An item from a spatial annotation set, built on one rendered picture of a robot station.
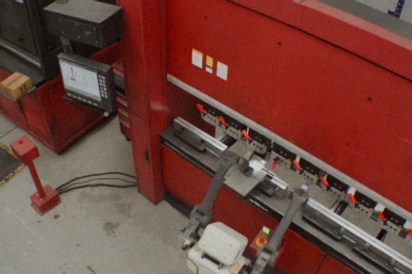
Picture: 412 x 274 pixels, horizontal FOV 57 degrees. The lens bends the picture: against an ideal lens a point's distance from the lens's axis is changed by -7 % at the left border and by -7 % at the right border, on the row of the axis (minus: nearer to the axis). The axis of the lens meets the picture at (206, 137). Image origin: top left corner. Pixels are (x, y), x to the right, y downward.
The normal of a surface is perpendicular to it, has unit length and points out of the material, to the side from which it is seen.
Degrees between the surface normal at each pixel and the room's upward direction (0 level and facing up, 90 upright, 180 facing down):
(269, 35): 90
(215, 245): 48
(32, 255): 0
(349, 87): 90
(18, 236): 0
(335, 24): 90
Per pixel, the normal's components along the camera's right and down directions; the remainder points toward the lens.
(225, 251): -0.41, -0.08
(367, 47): -0.66, 0.51
